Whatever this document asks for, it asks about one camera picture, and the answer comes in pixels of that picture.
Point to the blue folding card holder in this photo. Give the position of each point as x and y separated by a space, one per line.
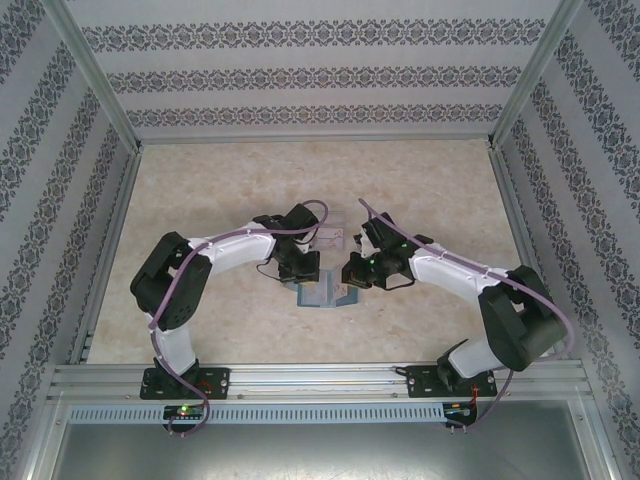
327 280

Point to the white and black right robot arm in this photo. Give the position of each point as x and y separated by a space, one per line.
450 275

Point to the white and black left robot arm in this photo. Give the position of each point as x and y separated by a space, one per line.
235 252

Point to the sheet metal tray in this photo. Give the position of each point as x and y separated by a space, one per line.
320 455

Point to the aluminium mounting rail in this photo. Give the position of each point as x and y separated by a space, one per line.
320 382

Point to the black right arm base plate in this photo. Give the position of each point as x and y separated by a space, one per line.
420 380

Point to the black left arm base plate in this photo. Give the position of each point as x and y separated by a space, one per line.
220 380

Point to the aluminium table side rail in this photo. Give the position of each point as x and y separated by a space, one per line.
512 200
122 200

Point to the aluminium corner post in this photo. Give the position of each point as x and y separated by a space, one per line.
98 75
530 75

